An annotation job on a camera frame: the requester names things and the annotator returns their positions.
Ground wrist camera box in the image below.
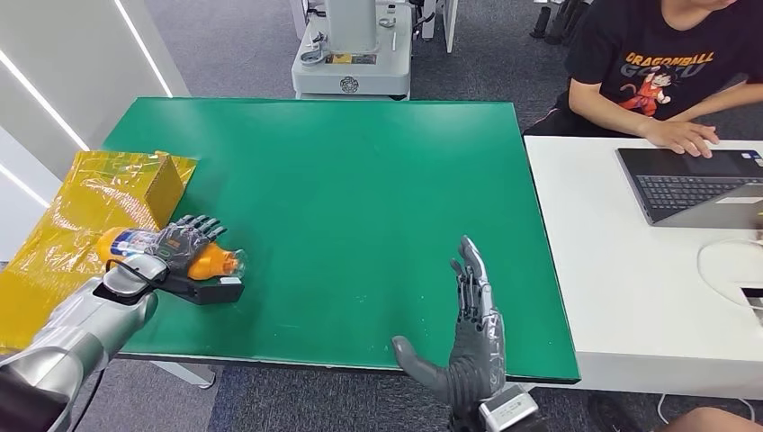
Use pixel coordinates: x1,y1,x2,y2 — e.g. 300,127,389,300
475,383,542,432
156,273,247,307

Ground white furniture panel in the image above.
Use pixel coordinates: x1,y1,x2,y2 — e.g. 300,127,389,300
420,0,459,55

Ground person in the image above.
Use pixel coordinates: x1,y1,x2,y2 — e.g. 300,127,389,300
522,0,763,160

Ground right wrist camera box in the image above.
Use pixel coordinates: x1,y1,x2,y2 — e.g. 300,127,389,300
475,383,542,432

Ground yellow taped cardboard box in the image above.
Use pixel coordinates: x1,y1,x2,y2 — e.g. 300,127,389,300
0,149,200,354

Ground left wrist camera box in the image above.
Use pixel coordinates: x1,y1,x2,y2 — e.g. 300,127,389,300
156,273,247,307

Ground white table leg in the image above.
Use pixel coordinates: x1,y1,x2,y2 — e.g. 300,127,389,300
148,360,217,390

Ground person's leg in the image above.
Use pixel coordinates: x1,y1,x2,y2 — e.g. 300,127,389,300
660,406,763,432

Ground white wall light strip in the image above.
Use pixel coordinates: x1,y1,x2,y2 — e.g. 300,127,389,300
112,0,175,99
0,162,50,209
0,49,91,152

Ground black chair base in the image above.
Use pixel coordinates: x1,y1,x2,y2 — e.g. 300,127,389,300
529,0,589,47

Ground white desk cable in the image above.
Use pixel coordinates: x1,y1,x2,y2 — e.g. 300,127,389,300
696,238,763,294

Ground dark grey laptop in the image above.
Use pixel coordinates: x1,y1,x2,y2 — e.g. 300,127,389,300
615,147,763,231

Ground person's right hand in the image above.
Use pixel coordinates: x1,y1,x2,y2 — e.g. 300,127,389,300
640,118,722,160

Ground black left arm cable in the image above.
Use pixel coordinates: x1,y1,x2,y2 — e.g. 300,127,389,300
103,258,155,289

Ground grey electronic device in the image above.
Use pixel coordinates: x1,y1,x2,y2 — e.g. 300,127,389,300
740,285,763,328

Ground orange juice bottle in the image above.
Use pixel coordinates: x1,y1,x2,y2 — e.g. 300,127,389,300
94,225,249,282

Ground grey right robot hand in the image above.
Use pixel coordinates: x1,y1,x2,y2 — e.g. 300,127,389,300
390,234,509,414

